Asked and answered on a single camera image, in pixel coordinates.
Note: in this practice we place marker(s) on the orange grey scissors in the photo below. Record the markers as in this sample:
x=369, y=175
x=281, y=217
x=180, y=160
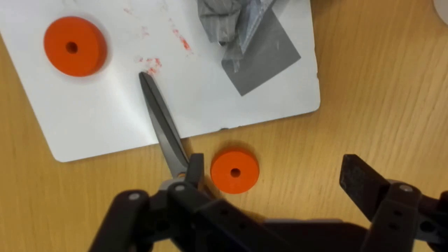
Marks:
x=164, y=126

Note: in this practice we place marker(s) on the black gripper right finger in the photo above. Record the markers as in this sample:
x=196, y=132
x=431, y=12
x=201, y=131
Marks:
x=392, y=209

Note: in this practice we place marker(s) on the white paper cup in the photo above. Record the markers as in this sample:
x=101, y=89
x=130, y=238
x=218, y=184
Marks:
x=441, y=7

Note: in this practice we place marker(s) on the white whiteboard sheet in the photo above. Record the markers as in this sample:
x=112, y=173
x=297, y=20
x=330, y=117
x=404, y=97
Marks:
x=105, y=112

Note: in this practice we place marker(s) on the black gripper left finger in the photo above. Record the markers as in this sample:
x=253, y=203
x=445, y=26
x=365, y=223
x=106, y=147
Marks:
x=197, y=222

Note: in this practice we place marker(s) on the crumpled grey tape piece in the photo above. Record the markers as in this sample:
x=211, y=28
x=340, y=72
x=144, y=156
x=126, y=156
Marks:
x=255, y=45

